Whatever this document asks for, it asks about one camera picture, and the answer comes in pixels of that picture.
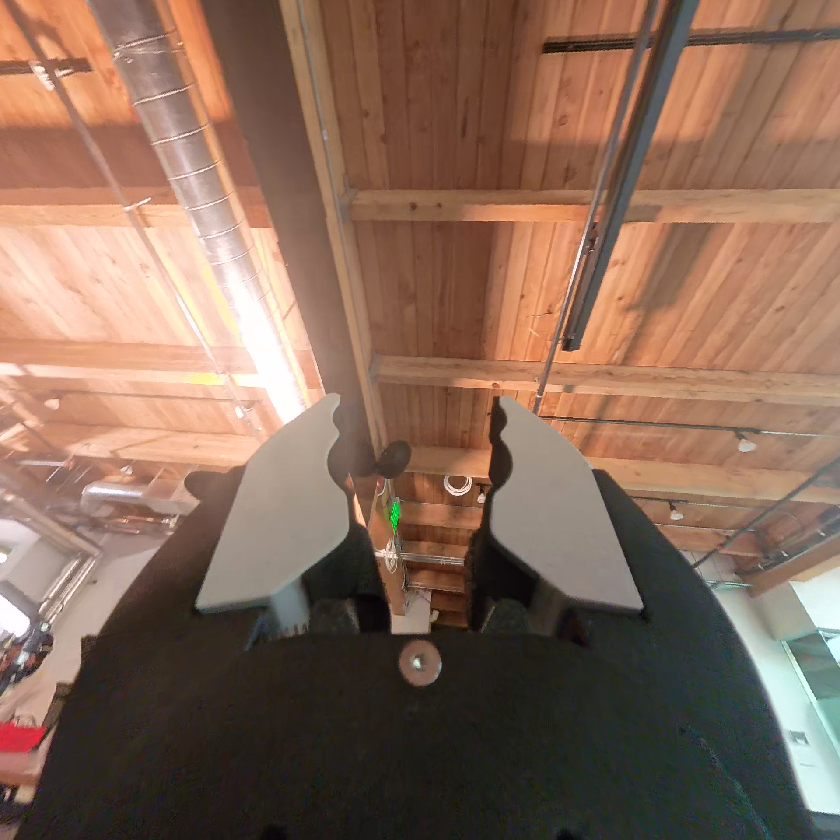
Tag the black light stand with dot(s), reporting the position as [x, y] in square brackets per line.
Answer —
[391, 460]

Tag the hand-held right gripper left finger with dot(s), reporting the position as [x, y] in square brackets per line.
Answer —
[276, 525]

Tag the silver ventilation duct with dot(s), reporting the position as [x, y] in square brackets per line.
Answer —
[184, 145]

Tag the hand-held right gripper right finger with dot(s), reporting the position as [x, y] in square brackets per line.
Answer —
[558, 525]

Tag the black ceiling track rail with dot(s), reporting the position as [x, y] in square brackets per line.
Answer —
[630, 158]

